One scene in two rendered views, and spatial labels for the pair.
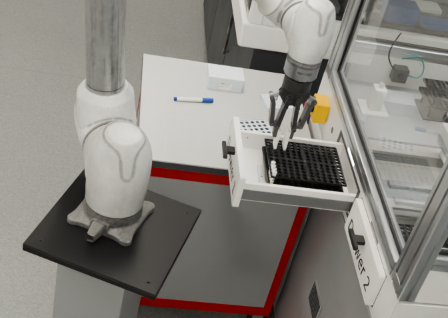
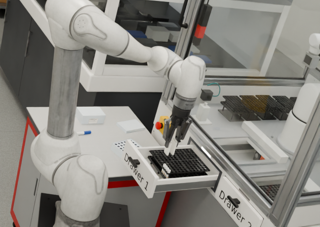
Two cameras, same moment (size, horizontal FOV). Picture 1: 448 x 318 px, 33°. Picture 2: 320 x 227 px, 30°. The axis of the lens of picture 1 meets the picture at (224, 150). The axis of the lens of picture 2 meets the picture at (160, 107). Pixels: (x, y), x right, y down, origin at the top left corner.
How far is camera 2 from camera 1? 85 cm
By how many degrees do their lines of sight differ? 22
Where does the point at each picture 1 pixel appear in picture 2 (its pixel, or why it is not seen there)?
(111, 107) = (70, 147)
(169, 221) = (113, 216)
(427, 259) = (294, 201)
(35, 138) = not seen: outside the picture
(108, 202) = (86, 211)
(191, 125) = (86, 151)
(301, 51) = (188, 91)
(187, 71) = not seen: hidden behind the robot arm
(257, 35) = (99, 82)
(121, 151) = (95, 174)
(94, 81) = (57, 131)
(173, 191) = not seen: hidden behind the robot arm
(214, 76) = (85, 115)
